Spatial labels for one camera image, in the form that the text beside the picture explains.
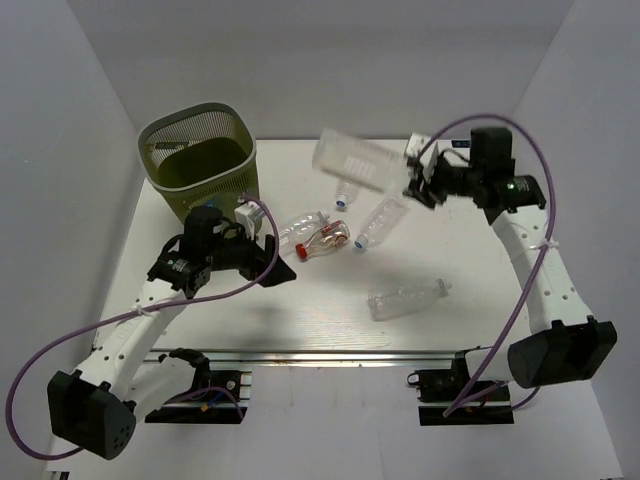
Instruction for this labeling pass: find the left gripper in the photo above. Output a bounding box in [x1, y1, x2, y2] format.
[206, 222, 297, 287]

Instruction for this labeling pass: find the red cap clear bottle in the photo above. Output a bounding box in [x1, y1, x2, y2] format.
[295, 220, 350, 261]

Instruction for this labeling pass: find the large clear labelled bottle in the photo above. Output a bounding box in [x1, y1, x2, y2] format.
[312, 129, 410, 193]

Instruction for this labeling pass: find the clear crushed bottle front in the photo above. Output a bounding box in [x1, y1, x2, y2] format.
[367, 278, 452, 321]

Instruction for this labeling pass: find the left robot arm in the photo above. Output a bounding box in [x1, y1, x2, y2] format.
[47, 197, 296, 460]

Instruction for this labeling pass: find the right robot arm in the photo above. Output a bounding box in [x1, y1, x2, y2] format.
[405, 127, 618, 399]

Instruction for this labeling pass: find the olive green mesh bin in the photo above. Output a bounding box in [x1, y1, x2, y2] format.
[138, 102, 260, 222]

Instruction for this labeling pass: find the clear bottle blue cap middle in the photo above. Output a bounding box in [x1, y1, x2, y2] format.
[354, 197, 409, 250]

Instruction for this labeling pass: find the clear bottle blue cap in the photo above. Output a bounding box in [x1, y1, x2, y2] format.
[335, 180, 360, 210]
[354, 197, 409, 250]

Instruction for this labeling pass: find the crushed clear bottle white cap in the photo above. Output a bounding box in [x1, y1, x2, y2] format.
[278, 210, 331, 256]

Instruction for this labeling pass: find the blue label sticker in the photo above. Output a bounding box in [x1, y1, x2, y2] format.
[451, 139, 471, 149]

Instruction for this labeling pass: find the clear bottle blue cap back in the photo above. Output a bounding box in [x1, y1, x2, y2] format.
[335, 180, 360, 210]

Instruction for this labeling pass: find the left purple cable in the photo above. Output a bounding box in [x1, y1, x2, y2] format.
[4, 197, 281, 460]

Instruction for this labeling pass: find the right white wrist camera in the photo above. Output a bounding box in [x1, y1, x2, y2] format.
[404, 133, 440, 179]

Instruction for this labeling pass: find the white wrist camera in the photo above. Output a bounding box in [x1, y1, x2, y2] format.
[234, 197, 265, 238]
[404, 133, 440, 179]

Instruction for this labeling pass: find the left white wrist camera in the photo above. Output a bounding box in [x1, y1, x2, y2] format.
[234, 197, 265, 238]

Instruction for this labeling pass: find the aluminium front rail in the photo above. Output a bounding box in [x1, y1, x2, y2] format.
[142, 349, 456, 370]

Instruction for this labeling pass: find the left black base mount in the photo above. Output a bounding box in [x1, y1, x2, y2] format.
[144, 348, 252, 425]

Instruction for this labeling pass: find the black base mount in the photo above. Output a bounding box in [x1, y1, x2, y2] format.
[144, 348, 252, 425]
[407, 369, 514, 427]

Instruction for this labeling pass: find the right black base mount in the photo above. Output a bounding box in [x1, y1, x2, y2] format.
[407, 369, 514, 427]

